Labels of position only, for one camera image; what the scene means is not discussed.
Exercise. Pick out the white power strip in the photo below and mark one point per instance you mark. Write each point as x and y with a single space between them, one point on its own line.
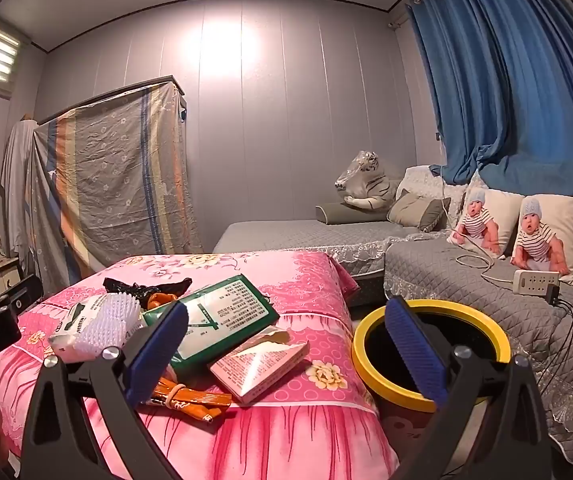
533 281

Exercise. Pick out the white hanging cloth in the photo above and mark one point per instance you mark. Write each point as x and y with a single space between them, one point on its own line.
14 185

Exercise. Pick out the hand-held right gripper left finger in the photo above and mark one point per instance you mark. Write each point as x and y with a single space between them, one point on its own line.
159 350

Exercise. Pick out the black plug adapter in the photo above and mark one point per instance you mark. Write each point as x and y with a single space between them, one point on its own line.
556 296

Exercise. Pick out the green and white package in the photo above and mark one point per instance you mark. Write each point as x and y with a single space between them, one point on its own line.
226 305

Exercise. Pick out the grey cushion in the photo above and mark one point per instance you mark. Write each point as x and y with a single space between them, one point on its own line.
416 212

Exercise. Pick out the blue curtain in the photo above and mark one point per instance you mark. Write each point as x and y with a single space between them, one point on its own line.
506 70

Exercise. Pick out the white tiger plush toy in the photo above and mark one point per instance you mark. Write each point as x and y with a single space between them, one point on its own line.
366 185

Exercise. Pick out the yellow-rimmed bin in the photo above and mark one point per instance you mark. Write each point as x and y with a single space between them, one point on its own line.
486 329

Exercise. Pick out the small black plastic wrapper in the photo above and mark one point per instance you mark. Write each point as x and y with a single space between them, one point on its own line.
136 291

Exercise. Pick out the pink floral blanket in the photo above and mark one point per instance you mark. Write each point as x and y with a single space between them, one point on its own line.
276 435

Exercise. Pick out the white spiky plastic brush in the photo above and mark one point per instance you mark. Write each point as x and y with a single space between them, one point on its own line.
109 325

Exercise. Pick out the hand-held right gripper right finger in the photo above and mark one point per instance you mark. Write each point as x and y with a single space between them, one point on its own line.
416 355

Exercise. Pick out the baby print pillow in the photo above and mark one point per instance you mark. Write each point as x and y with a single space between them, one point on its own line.
496 215
548 240

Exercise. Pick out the white lace cushion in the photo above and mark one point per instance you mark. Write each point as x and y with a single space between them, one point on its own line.
429 180

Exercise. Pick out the grey bolster pillow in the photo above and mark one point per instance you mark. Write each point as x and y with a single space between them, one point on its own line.
346 214

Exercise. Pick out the white packet with green print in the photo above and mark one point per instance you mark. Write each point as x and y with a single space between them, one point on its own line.
64 327

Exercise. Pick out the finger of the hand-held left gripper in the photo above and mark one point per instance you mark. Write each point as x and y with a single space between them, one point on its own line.
21 292

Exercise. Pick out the torn pink cardboard box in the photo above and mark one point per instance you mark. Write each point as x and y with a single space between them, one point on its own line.
259 365

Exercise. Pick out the orange packet with rubber band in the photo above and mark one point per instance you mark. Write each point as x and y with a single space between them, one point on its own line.
201 399

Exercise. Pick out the grey quilted lace-edged sofa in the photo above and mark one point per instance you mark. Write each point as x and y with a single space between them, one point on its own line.
441 275

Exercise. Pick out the orange plastic wrapper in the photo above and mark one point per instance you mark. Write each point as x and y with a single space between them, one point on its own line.
159 302

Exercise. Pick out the grey quilted sofa bed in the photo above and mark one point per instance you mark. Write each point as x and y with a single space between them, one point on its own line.
291 237

